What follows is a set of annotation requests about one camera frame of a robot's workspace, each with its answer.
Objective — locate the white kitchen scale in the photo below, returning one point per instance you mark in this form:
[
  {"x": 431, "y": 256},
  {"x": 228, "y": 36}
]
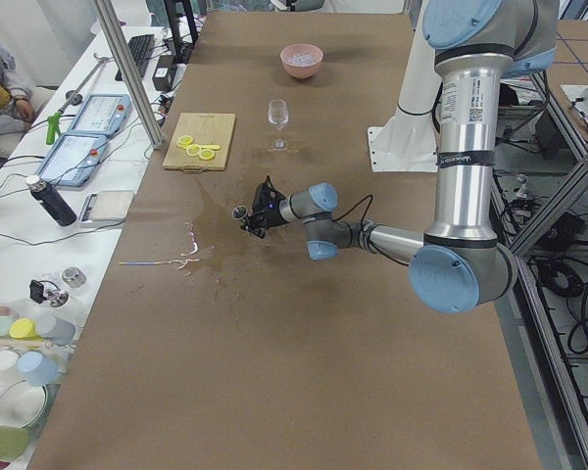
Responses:
[{"x": 105, "y": 207}]

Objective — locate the steel double jigger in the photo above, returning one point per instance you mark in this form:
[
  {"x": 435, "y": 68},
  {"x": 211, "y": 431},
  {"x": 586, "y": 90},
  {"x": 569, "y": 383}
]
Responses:
[{"x": 240, "y": 213}]

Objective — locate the aluminium frame post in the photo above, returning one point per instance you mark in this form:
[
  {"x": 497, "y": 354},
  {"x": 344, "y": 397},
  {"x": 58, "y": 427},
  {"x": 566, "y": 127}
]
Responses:
[{"x": 113, "y": 32}]

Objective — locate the black keyboard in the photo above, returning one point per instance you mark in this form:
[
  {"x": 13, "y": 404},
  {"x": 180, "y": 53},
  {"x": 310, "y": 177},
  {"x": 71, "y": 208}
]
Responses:
[{"x": 141, "y": 48}]

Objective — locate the white green rimmed plate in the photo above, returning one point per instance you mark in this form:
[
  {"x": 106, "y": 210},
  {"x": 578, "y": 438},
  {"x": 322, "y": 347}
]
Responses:
[{"x": 22, "y": 405}]

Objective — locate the steel calibration weight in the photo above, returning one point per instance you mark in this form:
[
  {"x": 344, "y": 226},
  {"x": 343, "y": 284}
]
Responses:
[{"x": 75, "y": 278}]

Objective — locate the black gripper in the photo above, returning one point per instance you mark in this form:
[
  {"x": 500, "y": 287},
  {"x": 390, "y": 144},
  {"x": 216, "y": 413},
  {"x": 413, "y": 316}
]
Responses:
[{"x": 270, "y": 218}]

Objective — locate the clear wine glass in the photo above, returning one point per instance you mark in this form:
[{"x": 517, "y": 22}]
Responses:
[{"x": 278, "y": 117}]

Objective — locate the blue teach pendant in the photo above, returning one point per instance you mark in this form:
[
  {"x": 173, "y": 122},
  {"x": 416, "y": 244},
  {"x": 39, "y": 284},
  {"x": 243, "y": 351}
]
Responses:
[
  {"x": 73, "y": 160},
  {"x": 102, "y": 114}
]

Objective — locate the yellow cup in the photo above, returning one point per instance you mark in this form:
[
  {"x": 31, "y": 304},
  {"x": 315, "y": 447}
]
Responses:
[{"x": 23, "y": 329}]

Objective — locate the pink bowl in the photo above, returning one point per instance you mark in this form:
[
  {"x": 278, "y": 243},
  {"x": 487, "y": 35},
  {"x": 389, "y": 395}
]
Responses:
[{"x": 301, "y": 73}]

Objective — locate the lemon slice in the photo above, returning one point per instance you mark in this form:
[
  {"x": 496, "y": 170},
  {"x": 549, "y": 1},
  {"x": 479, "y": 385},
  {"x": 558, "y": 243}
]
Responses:
[
  {"x": 206, "y": 154},
  {"x": 193, "y": 150},
  {"x": 184, "y": 141}
]

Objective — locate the bamboo cutting board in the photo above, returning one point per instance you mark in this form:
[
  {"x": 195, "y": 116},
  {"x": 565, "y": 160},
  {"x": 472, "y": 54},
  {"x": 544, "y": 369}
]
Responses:
[{"x": 205, "y": 128}]

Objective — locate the clear ice cubes pile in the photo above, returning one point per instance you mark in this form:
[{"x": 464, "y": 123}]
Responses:
[{"x": 301, "y": 59}]

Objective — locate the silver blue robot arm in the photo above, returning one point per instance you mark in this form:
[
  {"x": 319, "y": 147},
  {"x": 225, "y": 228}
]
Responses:
[{"x": 457, "y": 263}]

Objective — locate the seated person grey jacket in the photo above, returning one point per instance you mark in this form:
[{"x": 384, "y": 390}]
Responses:
[{"x": 20, "y": 104}]

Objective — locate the white camera stand base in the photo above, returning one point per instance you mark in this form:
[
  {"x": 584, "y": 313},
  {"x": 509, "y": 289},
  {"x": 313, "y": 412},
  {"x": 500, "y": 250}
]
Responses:
[{"x": 407, "y": 142}]

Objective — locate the black water bottle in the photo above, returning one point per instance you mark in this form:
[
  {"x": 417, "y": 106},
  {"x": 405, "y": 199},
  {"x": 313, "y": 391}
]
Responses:
[{"x": 50, "y": 199}]

